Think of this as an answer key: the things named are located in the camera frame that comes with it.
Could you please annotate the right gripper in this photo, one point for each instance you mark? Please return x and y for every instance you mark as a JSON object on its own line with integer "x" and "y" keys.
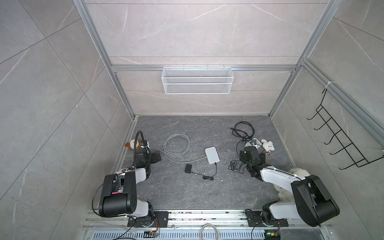
{"x": 242, "y": 155}

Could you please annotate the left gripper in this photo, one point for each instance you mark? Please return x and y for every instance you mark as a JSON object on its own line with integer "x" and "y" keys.
{"x": 154, "y": 159}

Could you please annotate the black power adapter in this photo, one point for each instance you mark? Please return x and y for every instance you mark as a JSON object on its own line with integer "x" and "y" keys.
{"x": 188, "y": 170}

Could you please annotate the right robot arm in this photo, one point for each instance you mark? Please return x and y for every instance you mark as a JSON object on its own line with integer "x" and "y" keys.
{"x": 312, "y": 202}

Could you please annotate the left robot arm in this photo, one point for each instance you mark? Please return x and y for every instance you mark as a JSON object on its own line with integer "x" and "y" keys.
{"x": 127, "y": 203}

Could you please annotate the small white plush toy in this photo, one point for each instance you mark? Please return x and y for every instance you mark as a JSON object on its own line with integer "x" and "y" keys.
{"x": 268, "y": 146}

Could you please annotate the brown white plush toy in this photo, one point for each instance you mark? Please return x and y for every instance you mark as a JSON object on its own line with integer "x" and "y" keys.
{"x": 133, "y": 145}

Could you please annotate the pink cartoon boy doll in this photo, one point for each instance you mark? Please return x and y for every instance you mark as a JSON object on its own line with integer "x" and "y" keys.
{"x": 118, "y": 189}

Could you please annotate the large white plush sheep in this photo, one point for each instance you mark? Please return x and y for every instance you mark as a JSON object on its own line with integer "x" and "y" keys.
{"x": 285, "y": 194}

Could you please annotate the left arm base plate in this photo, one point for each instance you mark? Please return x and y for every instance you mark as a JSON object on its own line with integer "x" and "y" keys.
{"x": 159, "y": 219}

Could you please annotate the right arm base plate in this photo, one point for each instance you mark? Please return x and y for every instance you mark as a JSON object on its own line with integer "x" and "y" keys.
{"x": 255, "y": 218}

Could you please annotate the white wire mesh basket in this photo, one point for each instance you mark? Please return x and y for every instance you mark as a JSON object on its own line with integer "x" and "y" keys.
{"x": 197, "y": 80}

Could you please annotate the black wire hook rack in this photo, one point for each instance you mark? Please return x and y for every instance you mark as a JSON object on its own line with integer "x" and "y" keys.
{"x": 340, "y": 136}

